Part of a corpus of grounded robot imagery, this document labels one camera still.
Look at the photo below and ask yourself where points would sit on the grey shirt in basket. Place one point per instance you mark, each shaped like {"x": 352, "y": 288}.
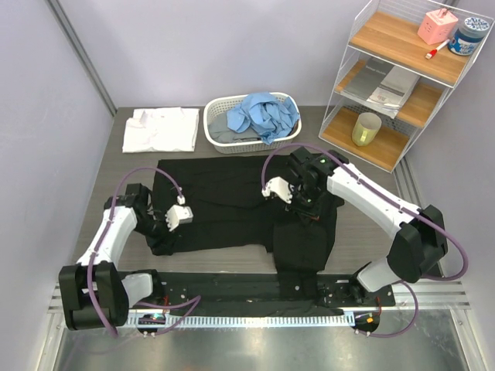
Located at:
{"x": 220, "y": 132}

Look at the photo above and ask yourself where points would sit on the yellow translucent cup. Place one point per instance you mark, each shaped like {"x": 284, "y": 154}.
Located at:
{"x": 366, "y": 128}

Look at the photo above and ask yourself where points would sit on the aluminium frame rail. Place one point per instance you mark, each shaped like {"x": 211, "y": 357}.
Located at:
{"x": 432, "y": 295}

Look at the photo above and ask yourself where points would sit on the white slotted cable duct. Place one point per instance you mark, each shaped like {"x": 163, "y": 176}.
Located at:
{"x": 138, "y": 320}

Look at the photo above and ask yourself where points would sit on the black long sleeve shirt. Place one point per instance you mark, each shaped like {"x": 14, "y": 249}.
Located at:
{"x": 230, "y": 211}

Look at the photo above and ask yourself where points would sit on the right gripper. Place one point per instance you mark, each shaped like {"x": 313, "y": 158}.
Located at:
{"x": 306, "y": 215}

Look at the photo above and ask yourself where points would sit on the blue crumpled shirt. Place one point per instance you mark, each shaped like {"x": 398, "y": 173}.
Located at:
{"x": 270, "y": 117}

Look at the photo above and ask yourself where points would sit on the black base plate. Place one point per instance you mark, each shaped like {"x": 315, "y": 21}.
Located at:
{"x": 267, "y": 295}

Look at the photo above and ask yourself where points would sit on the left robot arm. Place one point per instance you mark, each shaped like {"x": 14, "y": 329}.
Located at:
{"x": 115, "y": 293}

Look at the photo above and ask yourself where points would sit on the white grey booklet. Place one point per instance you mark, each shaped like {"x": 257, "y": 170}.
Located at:
{"x": 394, "y": 91}

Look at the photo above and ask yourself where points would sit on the white wire wooden shelf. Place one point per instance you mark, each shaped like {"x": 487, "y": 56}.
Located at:
{"x": 402, "y": 62}

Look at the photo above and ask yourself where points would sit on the folded white shirt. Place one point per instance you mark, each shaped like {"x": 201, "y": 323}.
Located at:
{"x": 164, "y": 129}

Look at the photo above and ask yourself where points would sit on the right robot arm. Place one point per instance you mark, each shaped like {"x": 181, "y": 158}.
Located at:
{"x": 417, "y": 243}

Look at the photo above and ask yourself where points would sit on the white plastic laundry basket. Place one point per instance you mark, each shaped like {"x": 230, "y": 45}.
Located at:
{"x": 221, "y": 106}

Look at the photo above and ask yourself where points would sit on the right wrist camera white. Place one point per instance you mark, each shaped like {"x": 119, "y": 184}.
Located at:
{"x": 278, "y": 187}

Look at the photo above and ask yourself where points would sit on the blue patterned jar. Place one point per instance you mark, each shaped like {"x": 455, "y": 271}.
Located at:
{"x": 468, "y": 36}

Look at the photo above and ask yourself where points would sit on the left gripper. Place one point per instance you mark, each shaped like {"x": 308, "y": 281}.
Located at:
{"x": 164, "y": 243}

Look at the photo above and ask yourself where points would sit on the pink cube power strip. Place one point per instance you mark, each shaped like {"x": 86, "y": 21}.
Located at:
{"x": 436, "y": 26}

